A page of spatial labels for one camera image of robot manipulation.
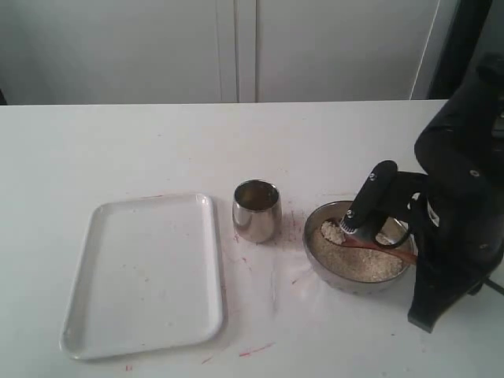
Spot brown wooden spoon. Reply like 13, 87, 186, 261
320, 218, 417, 265

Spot steel cup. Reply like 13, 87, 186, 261
232, 180, 283, 243

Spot white rectangular plastic tray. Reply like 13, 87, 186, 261
59, 194, 224, 361

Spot dark vertical post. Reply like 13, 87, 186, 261
426, 0, 493, 99

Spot steel bowl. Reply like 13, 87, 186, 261
302, 200, 410, 295

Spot beige grains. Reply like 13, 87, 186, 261
310, 220, 406, 283

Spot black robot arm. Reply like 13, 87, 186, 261
340, 54, 503, 332

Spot white cabinet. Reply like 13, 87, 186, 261
1, 1, 458, 105

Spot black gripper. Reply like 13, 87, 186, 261
339, 160, 503, 333

